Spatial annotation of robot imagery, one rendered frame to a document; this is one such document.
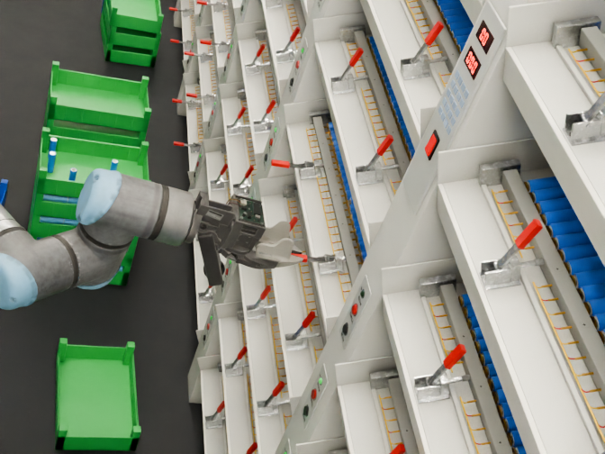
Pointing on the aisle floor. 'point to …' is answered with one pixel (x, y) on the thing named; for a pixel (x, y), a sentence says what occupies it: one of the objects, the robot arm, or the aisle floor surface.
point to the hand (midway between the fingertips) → (293, 258)
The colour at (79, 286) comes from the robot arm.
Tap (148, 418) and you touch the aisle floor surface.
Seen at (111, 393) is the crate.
